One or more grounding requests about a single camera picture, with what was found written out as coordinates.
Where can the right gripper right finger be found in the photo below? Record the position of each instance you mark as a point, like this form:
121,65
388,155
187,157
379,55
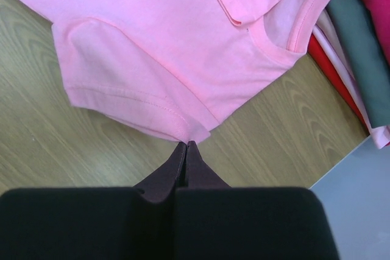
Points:
215,221

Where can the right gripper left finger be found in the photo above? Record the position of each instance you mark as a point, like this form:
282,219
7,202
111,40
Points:
93,223

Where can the folded red t shirt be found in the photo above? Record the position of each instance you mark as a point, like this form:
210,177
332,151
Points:
317,53

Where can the folded light pink t shirt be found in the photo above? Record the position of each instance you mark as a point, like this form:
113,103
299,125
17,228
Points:
325,34

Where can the folded grey t shirt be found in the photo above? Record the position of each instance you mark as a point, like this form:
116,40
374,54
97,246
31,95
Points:
356,34

